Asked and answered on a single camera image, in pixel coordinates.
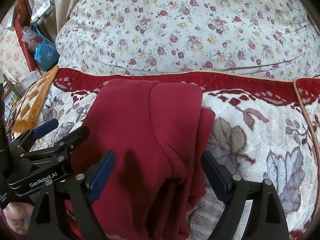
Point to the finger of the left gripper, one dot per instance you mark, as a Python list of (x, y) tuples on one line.
[(63, 146), (44, 129)]

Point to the person's left hand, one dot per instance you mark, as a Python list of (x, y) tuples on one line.
[(15, 215)]

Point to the blue plastic bag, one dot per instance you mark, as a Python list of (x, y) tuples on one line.
[(46, 54)]

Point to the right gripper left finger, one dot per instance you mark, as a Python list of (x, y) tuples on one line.
[(49, 219)]

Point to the floral white duvet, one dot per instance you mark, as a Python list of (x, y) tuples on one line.
[(263, 38)]

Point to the orange checkered plush blanket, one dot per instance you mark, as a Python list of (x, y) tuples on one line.
[(29, 108)]

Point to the silver white appliance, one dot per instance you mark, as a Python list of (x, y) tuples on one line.
[(41, 10)]

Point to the floral pillow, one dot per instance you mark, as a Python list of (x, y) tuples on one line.
[(13, 62)]

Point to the dark red small sweater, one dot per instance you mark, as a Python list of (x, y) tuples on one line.
[(158, 132)]

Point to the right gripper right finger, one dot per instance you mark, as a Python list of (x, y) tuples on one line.
[(266, 218)]

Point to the red white plush blanket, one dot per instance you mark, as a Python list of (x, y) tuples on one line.
[(263, 129)]

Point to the clear plastic bag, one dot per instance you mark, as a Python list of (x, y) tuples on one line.
[(32, 39)]

